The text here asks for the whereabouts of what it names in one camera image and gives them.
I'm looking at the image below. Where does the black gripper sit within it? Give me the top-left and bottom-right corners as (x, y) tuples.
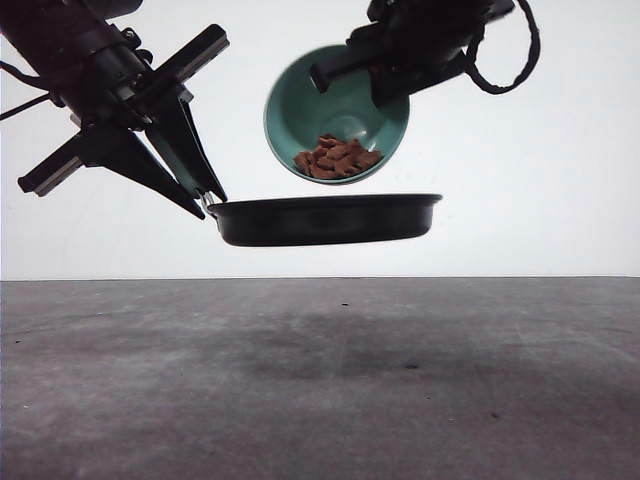
(309, 0), (515, 107)
(18, 23), (229, 220)

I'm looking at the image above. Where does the teal bowl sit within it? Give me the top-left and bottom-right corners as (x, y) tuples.
(263, 45), (410, 185)

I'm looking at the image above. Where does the brown beef cubes pile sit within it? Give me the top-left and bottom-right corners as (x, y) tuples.
(293, 134), (384, 180)

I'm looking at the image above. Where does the black frying pan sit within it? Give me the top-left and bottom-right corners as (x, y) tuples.
(200, 193), (441, 247)

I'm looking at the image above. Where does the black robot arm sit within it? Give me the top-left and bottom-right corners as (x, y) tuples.
(1, 1), (229, 218)

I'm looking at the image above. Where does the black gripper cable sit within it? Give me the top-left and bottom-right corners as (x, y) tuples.
(464, 0), (542, 96)
(0, 59), (54, 122)

